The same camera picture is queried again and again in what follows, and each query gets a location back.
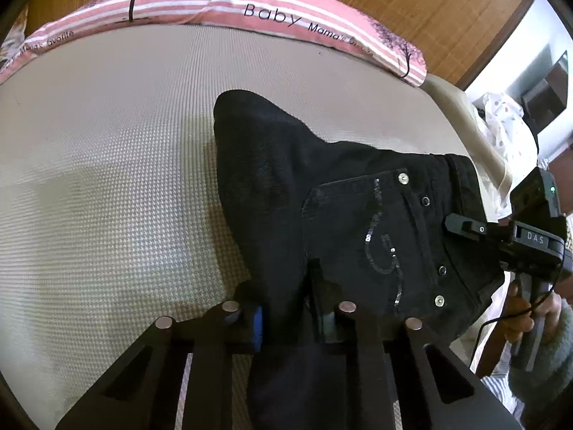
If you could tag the grey textured mattress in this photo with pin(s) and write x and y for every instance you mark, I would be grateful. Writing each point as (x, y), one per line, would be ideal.
(112, 165)

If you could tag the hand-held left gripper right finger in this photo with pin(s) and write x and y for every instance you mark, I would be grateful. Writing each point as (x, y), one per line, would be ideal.
(326, 320)

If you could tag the black monitor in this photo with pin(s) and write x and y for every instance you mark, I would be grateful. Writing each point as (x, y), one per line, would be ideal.
(548, 94)

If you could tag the grey striped cloth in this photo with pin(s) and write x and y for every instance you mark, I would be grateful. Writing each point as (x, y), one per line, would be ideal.
(501, 394)

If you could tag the person's right hand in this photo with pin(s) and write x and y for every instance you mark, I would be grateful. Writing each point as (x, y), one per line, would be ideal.
(519, 313)

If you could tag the floral pillow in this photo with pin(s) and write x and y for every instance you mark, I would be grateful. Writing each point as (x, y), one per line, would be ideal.
(11, 40)

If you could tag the white dotted cloth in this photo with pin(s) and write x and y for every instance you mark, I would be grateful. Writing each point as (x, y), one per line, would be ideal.
(506, 130)

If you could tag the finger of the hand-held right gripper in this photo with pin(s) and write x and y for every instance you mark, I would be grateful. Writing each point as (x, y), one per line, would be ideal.
(468, 226)

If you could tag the black pants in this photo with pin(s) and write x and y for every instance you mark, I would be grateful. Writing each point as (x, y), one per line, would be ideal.
(335, 188)

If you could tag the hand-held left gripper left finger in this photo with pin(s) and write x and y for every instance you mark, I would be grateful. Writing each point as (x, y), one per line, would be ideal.
(257, 327)

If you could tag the pink striped blanket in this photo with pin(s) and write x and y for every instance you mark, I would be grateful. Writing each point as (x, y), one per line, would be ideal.
(268, 9)

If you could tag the person's right forearm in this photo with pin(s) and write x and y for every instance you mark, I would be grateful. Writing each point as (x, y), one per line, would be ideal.
(555, 367)

